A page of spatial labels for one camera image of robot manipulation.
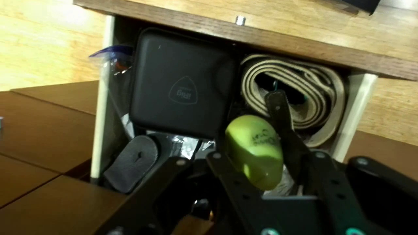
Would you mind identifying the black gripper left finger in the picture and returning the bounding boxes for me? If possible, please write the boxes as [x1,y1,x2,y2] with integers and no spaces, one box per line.
[95,134,193,235]

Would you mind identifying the clear plastic bag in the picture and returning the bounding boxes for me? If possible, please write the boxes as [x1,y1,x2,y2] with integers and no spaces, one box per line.
[89,44,135,139]

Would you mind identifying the coiled beige strap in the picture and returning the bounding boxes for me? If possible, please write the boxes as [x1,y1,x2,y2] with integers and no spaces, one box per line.
[241,53,347,148]

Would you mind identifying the yellow-green egg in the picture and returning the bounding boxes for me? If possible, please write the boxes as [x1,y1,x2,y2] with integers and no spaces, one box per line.
[227,115,284,190]

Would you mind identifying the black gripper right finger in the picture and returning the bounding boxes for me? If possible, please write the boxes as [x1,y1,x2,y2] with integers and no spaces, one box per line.
[266,91,349,235]

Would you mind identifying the black zip case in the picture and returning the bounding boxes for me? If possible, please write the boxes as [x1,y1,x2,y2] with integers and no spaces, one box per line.
[131,28,238,138]

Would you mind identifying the open wooden drawer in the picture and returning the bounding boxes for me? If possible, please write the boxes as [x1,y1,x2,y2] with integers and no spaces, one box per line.
[72,0,418,185]

